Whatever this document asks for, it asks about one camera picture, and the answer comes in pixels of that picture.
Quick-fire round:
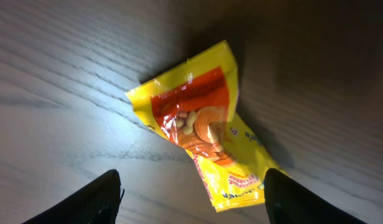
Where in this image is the yellow orange candy packet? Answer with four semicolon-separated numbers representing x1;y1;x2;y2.
126;41;277;212

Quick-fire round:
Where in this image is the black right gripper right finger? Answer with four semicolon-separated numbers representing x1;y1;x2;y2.
264;168;365;224

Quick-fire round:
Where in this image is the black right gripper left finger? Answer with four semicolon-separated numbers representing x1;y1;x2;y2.
25;169;124;224

